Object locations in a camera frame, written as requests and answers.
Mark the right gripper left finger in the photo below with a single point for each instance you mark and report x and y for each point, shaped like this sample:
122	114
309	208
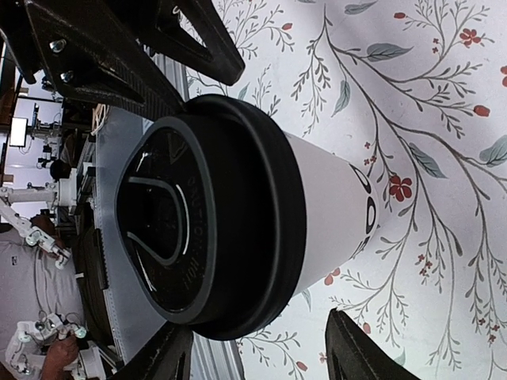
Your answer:
167	355

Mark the floral table mat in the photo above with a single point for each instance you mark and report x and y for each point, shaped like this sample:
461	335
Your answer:
414	94

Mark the white paper coffee cup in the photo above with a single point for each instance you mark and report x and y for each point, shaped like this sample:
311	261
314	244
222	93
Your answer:
342	210

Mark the person in grey shirt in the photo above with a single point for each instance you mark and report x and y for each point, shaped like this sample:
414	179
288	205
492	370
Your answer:
31	288

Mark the black plastic cup lid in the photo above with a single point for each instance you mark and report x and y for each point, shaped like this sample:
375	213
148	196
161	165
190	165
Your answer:
212	216

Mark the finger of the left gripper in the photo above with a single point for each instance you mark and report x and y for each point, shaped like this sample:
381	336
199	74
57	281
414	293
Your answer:
88	55
193	34

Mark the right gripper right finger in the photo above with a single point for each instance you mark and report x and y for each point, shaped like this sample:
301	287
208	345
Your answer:
352	355

